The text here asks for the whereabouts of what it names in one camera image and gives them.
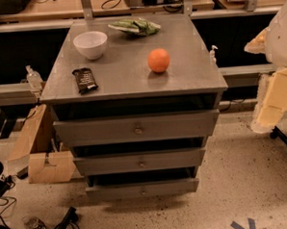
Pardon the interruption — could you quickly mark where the green chip bag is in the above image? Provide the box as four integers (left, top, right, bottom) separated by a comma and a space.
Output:
108, 18, 161, 37

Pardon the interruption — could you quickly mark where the grey top drawer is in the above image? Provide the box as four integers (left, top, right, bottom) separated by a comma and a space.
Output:
53, 110, 219, 147

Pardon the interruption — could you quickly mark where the black snack bar wrapper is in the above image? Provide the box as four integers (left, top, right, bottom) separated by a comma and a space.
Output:
72, 67, 97, 94

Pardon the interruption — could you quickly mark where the cardboard box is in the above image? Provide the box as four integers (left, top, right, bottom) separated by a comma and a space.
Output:
8, 104, 76, 184

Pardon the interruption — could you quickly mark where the grey drawer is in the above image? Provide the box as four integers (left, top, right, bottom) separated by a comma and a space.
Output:
73, 148, 205, 176
53, 110, 219, 147
86, 178, 199, 201

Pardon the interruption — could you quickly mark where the black power strip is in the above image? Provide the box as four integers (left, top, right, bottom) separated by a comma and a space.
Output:
54, 207, 79, 229

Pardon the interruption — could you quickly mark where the small white pump bottle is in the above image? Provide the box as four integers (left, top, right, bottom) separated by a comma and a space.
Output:
209, 45, 219, 63

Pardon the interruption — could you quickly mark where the black chair base leg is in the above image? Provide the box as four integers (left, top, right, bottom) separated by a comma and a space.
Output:
270, 127, 287, 145

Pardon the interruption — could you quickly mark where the white bowl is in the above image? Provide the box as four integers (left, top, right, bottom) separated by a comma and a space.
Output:
73, 31, 108, 60

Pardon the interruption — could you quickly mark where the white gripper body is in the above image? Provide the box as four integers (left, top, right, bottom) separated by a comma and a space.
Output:
250, 67, 287, 134

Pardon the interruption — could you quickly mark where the orange fruit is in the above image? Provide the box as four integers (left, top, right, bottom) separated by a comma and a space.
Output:
147, 48, 170, 73

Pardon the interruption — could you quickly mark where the grey bottom drawer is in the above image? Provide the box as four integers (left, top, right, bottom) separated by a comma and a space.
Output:
86, 178, 199, 201

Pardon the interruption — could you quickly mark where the clear sanitizer bottle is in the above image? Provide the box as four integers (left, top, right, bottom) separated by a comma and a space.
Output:
25, 65, 43, 90

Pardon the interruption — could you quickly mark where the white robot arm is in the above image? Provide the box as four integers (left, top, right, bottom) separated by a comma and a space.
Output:
245, 1, 287, 134

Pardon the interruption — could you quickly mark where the grey middle drawer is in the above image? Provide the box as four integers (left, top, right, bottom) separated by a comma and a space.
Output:
73, 148, 205, 176

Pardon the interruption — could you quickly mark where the grey drawer cabinet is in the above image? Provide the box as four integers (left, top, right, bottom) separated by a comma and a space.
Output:
40, 14, 227, 188

